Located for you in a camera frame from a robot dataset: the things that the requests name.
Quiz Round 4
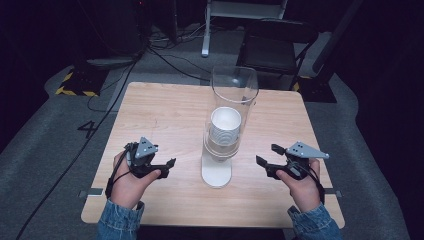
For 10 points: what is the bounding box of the dark slanted stand pole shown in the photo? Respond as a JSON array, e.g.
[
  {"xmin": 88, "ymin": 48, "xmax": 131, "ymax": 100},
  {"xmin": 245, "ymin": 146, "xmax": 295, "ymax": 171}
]
[{"xmin": 312, "ymin": 0, "xmax": 365, "ymax": 78}]

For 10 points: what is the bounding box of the grey table bracket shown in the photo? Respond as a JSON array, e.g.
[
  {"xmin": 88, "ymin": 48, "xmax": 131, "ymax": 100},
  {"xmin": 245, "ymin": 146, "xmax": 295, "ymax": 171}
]
[
  {"xmin": 322, "ymin": 187, "xmax": 343, "ymax": 198},
  {"xmin": 78, "ymin": 187, "xmax": 105, "ymax": 198}
]

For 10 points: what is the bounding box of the long black floor cable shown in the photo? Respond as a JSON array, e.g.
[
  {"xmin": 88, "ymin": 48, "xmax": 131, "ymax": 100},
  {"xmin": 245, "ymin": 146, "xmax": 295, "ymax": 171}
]
[{"xmin": 14, "ymin": 49, "xmax": 146, "ymax": 240}]

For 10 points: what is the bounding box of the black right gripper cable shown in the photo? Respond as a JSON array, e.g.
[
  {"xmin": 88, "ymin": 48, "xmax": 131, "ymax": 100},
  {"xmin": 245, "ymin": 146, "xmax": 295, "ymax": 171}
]
[{"xmin": 293, "ymin": 160, "xmax": 327, "ymax": 205}]

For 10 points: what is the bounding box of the black yellow striped stand base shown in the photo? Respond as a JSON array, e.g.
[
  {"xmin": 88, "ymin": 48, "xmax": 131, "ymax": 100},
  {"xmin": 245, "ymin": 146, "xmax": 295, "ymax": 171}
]
[
  {"xmin": 292, "ymin": 75, "xmax": 338, "ymax": 104},
  {"xmin": 54, "ymin": 67, "xmax": 110, "ymax": 98}
]

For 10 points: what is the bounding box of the person's right hand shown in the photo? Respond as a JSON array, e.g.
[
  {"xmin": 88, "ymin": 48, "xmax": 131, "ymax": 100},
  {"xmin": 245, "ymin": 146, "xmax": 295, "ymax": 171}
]
[{"xmin": 275, "ymin": 157, "xmax": 322, "ymax": 214}]

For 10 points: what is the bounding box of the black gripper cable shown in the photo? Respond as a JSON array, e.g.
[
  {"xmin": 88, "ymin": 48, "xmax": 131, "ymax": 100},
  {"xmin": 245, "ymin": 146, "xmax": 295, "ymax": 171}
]
[
  {"xmin": 104, "ymin": 142, "xmax": 138, "ymax": 200},
  {"xmin": 293, "ymin": 160, "xmax": 327, "ymax": 205}
]

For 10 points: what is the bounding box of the grey flat floor plate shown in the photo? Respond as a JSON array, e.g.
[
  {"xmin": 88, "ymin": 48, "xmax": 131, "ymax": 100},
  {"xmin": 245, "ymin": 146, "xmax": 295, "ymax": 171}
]
[{"xmin": 86, "ymin": 55, "xmax": 137, "ymax": 70}]

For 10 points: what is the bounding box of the dark equipment cabinet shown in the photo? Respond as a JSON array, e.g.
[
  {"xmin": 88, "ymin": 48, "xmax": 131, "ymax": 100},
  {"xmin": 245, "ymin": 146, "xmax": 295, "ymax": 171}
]
[{"xmin": 96, "ymin": 0, "xmax": 151, "ymax": 58}]

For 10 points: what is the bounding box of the clear plastic cup dispenser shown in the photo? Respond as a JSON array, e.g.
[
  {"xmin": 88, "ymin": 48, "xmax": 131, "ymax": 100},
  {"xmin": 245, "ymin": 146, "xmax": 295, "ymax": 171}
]
[{"xmin": 200, "ymin": 65, "xmax": 261, "ymax": 189}]

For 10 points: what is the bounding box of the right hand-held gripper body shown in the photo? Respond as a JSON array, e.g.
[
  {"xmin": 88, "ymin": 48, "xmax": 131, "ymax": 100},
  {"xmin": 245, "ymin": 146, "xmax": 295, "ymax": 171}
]
[{"xmin": 275, "ymin": 141, "xmax": 331, "ymax": 181}]

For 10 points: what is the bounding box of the person's left hand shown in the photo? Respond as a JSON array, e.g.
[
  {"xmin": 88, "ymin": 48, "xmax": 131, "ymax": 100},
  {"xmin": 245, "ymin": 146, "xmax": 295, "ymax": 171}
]
[{"xmin": 109, "ymin": 151, "xmax": 162, "ymax": 211}]

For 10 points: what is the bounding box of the stack of white paper cups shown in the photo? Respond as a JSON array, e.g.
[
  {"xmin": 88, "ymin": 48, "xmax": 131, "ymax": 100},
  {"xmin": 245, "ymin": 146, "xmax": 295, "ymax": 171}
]
[{"xmin": 208, "ymin": 106, "xmax": 243, "ymax": 148}]

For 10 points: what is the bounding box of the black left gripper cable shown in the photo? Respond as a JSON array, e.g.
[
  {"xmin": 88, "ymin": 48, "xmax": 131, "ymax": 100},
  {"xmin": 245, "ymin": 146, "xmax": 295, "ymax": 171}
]
[{"xmin": 104, "ymin": 142, "xmax": 138, "ymax": 200}]

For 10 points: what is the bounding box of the black folding chair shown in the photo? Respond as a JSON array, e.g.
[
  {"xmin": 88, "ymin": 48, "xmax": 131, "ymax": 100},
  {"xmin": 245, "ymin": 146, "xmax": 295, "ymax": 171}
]
[{"xmin": 235, "ymin": 18, "xmax": 320, "ymax": 92}]

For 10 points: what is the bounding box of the white desk frame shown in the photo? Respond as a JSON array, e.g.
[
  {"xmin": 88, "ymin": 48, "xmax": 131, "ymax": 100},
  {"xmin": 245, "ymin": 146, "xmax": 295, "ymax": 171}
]
[{"xmin": 200, "ymin": 0, "xmax": 289, "ymax": 58}]

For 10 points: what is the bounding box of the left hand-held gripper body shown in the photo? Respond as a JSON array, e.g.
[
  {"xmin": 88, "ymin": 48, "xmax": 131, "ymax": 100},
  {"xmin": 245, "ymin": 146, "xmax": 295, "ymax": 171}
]
[{"xmin": 124, "ymin": 136, "xmax": 168, "ymax": 179}]

